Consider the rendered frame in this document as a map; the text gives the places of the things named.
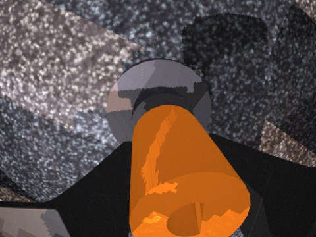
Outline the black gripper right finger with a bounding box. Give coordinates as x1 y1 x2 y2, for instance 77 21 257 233
208 134 316 237

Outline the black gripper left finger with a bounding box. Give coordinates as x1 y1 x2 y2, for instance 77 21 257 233
0 142 132 237

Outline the orange knob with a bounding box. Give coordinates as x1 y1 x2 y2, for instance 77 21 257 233
129 105 251 237

